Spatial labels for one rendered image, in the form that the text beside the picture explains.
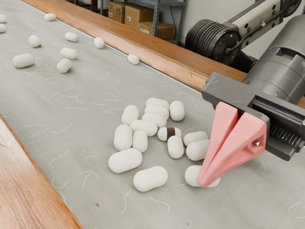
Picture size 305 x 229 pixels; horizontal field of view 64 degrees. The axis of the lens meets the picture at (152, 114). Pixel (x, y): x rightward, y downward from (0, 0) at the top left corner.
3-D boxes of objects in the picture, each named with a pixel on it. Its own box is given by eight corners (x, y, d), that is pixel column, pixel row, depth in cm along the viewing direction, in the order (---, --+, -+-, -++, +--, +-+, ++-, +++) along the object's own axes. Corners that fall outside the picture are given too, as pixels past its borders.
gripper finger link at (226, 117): (243, 214, 18) (309, 116, 20) (171, 160, 22) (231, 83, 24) (247, 224, 24) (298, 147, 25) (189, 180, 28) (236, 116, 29)
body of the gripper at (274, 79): (305, 131, 19) (351, 63, 21) (201, 83, 25) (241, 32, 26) (295, 158, 25) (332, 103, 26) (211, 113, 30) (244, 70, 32)
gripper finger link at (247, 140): (215, 193, 19) (279, 104, 21) (153, 146, 23) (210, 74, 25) (225, 207, 25) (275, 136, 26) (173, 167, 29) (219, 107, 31)
